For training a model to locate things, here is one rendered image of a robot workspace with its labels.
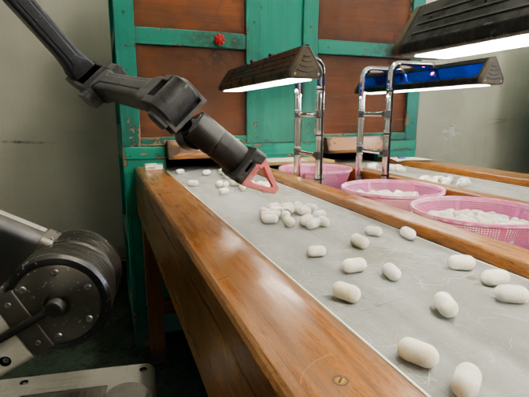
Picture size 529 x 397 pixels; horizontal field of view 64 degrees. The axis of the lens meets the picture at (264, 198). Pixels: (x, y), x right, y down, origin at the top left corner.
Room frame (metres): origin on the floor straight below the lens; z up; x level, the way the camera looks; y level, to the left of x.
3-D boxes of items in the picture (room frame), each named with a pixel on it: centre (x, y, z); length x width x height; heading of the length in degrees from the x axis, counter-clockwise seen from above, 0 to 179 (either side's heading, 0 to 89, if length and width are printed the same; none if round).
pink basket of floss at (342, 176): (1.52, -0.18, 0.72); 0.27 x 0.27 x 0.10
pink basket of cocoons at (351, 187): (1.11, -0.34, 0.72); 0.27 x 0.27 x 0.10
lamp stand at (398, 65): (1.43, -0.43, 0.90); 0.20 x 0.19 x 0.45; 21
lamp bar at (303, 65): (1.26, 0.02, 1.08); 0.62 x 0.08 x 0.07; 21
